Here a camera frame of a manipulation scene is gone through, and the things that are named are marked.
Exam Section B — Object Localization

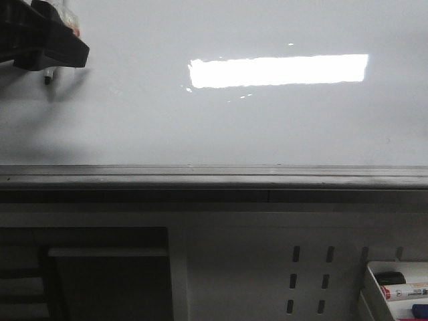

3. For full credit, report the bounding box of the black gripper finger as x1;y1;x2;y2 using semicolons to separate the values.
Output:
1;1;90;71

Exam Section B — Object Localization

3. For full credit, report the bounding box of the white whiteboard marker with tape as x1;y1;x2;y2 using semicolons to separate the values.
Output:
43;0;80;85

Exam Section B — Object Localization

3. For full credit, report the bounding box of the large white whiteboard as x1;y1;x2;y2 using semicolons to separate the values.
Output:
1;1;427;167

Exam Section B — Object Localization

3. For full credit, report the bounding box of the white shelf board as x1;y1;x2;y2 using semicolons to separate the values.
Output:
47;247;169;257

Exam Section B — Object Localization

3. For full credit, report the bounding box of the white slotted pegboard panel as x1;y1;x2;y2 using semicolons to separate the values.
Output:
1;202;427;320

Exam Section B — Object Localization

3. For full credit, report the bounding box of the black marker in bin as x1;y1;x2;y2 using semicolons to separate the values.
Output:
374;271;407;286

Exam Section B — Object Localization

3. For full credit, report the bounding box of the red capped white marker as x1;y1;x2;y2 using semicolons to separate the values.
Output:
380;282;428;302

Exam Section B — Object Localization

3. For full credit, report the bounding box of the white plastic marker bin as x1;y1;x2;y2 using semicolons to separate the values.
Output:
358;261;427;320

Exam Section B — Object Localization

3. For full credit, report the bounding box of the blue capped marker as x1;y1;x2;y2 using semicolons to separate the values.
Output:
412;304;428;319

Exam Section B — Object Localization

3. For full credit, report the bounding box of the grey aluminium whiteboard tray rail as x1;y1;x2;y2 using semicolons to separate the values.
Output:
1;165;427;203

